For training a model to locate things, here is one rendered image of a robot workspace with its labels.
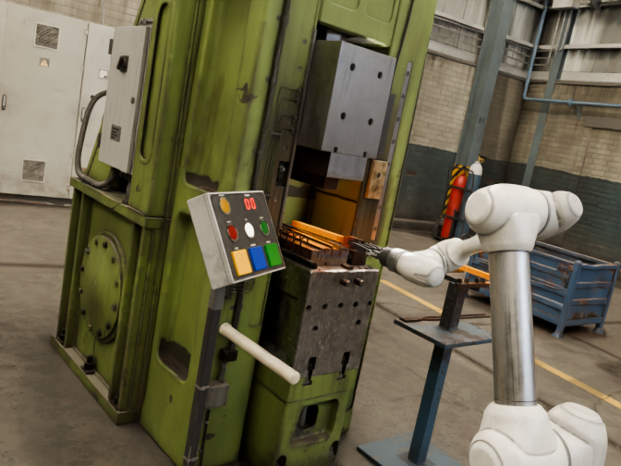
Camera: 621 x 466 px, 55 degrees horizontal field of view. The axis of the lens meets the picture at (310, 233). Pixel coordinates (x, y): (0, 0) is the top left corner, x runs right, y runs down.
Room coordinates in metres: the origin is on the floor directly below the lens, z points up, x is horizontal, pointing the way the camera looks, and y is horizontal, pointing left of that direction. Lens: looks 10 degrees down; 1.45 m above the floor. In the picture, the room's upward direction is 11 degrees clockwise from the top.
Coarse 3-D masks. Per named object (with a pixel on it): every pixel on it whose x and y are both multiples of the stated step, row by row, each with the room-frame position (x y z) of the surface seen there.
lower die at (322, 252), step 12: (288, 228) 2.56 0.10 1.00; (300, 228) 2.65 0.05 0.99; (288, 240) 2.40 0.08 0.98; (312, 240) 2.43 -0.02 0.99; (300, 252) 2.33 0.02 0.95; (312, 252) 2.29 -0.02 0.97; (324, 252) 2.33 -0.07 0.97; (336, 252) 2.37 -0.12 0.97; (324, 264) 2.34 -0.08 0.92; (336, 264) 2.38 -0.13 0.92
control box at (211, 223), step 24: (216, 192) 1.80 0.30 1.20; (240, 192) 1.93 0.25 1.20; (192, 216) 1.77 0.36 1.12; (216, 216) 1.75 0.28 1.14; (240, 216) 1.87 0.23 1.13; (264, 216) 2.01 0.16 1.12; (216, 240) 1.73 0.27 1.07; (240, 240) 1.82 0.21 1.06; (264, 240) 1.95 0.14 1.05; (216, 264) 1.73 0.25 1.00
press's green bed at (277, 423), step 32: (256, 384) 2.39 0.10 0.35; (288, 384) 2.23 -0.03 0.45; (320, 384) 2.33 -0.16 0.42; (352, 384) 2.46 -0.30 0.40; (256, 416) 2.36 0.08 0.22; (288, 416) 2.25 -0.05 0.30; (320, 416) 2.43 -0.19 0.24; (256, 448) 2.32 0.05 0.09; (288, 448) 2.27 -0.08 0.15; (320, 448) 2.39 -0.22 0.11
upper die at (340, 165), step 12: (300, 156) 2.41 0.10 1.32; (312, 156) 2.36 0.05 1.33; (324, 156) 2.31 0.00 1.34; (336, 156) 2.31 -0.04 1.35; (348, 156) 2.35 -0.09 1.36; (300, 168) 2.40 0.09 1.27; (312, 168) 2.35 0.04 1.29; (324, 168) 2.30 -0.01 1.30; (336, 168) 2.32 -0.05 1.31; (348, 168) 2.36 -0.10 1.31; (360, 168) 2.40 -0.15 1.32; (360, 180) 2.41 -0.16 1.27
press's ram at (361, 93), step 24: (336, 48) 2.27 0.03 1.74; (360, 48) 2.32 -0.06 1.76; (312, 72) 2.35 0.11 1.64; (336, 72) 2.25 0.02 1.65; (360, 72) 2.33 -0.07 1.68; (384, 72) 2.42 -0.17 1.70; (312, 96) 2.33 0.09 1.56; (336, 96) 2.27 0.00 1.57; (360, 96) 2.35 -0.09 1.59; (384, 96) 2.44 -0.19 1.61; (312, 120) 2.31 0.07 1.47; (336, 120) 2.28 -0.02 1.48; (360, 120) 2.37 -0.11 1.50; (312, 144) 2.29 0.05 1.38; (336, 144) 2.30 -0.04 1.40; (360, 144) 2.38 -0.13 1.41
